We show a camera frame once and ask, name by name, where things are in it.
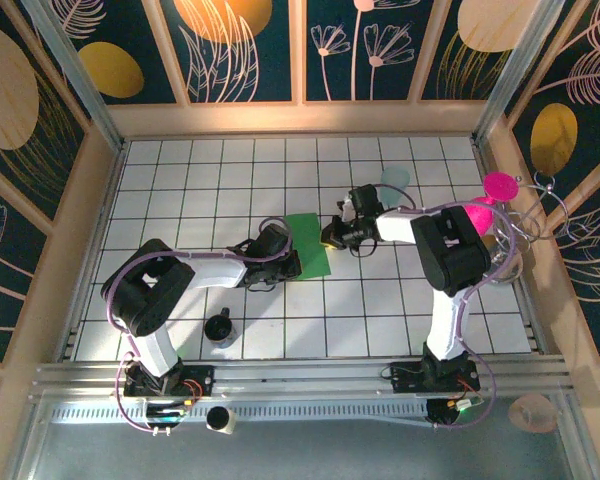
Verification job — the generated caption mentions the silver wire stand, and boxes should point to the silver wire stand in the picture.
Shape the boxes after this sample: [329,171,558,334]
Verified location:
[489,174,569,261]

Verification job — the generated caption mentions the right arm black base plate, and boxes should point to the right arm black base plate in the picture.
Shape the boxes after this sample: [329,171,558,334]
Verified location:
[382,360,481,394]

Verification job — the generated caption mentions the small black white cylinder device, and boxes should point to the small black white cylinder device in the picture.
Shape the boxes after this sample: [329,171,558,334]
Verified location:
[205,406,239,435]

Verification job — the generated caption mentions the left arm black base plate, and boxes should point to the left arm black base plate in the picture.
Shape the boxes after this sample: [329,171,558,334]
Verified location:
[123,364,216,399]

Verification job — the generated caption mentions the clear glass jar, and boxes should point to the clear glass jar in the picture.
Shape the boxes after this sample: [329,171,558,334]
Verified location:
[489,239,526,286]

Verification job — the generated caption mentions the aluminium mounting rail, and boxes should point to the aluminium mounting rail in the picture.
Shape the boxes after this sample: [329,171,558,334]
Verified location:
[29,355,579,401]

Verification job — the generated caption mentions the translucent pink suction disc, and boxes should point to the translucent pink suction disc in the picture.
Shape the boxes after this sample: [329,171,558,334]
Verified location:
[508,393,559,434]

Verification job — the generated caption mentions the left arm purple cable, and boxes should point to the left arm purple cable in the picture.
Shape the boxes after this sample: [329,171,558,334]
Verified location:
[104,215,295,436]

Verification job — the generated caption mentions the aluminium frame post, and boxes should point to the aluminium frame post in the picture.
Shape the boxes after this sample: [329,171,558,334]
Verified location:
[473,0,567,145]
[22,0,127,152]

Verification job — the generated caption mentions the black mug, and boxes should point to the black mug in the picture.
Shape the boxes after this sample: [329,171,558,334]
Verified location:
[203,307,236,350]

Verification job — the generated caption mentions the translucent teal plastic cup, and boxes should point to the translucent teal plastic cup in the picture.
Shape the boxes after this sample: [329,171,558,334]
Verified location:
[379,167,412,206]

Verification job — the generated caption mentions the perforated metal cable tray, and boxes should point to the perforated metal cable tray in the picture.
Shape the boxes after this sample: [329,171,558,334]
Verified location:
[49,402,431,424]

